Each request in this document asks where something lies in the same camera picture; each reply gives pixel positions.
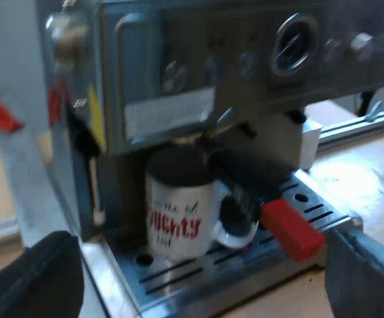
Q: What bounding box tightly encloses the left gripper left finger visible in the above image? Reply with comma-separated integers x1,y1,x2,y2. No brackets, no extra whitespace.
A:
0,231,86,318

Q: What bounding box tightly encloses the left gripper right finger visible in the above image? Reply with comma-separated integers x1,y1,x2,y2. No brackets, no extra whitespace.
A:
324,230,384,318

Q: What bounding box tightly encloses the white mug with red print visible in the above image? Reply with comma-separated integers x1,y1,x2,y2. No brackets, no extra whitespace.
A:
144,147,262,262

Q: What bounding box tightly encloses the steel espresso machine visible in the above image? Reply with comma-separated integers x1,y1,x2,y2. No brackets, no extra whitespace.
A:
44,0,384,318

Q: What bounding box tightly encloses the metal block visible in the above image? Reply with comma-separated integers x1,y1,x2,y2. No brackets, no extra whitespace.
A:
299,118,324,170

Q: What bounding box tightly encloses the filter holder with red-ended handle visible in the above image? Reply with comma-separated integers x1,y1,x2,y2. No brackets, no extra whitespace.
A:
208,150,327,262

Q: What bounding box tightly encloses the grey metal bracket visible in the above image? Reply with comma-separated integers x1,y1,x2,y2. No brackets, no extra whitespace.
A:
365,101,384,123

